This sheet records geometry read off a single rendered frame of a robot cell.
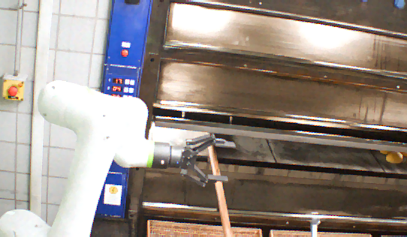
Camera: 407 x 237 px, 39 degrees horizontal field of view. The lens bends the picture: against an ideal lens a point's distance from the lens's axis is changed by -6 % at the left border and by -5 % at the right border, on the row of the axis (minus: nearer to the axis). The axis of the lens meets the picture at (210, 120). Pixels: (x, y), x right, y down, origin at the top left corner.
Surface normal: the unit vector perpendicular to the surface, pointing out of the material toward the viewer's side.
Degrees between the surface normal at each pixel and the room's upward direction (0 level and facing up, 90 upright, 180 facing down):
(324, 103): 70
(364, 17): 90
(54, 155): 90
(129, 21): 90
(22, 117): 90
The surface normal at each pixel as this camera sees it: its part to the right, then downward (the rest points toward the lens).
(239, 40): 0.16, 0.10
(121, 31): 0.11, 0.43
